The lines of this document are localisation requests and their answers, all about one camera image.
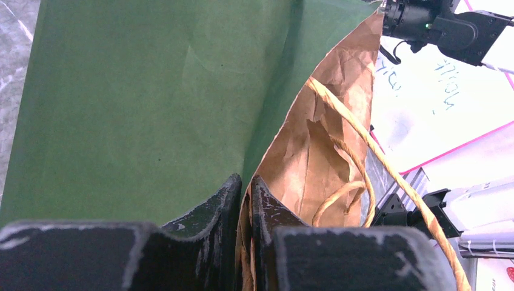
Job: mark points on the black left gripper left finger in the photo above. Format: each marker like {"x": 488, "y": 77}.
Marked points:
{"x": 193, "y": 252}

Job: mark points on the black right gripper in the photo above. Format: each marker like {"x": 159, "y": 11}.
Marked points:
{"x": 410, "y": 19}

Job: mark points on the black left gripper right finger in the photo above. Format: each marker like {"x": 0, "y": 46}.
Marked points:
{"x": 290, "y": 255}

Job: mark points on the green paper bag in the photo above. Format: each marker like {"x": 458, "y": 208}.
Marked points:
{"x": 141, "y": 110}

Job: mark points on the pink framed whiteboard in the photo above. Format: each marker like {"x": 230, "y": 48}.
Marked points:
{"x": 426, "y": 105}

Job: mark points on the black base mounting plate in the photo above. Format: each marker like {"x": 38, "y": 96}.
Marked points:
{"x": 393, "y": 213}

